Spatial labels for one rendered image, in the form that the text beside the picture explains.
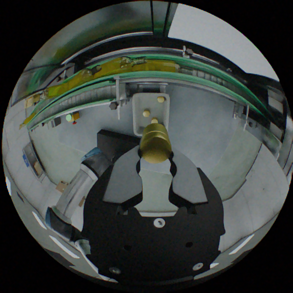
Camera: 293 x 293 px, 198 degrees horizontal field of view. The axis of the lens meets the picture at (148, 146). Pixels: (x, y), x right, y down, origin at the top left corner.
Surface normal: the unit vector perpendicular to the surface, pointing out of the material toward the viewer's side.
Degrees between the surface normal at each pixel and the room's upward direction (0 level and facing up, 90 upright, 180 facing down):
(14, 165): 90
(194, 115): 0
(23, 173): 90
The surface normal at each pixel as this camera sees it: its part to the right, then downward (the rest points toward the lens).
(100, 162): 0.80, -0.23
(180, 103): -0.05, 0.52
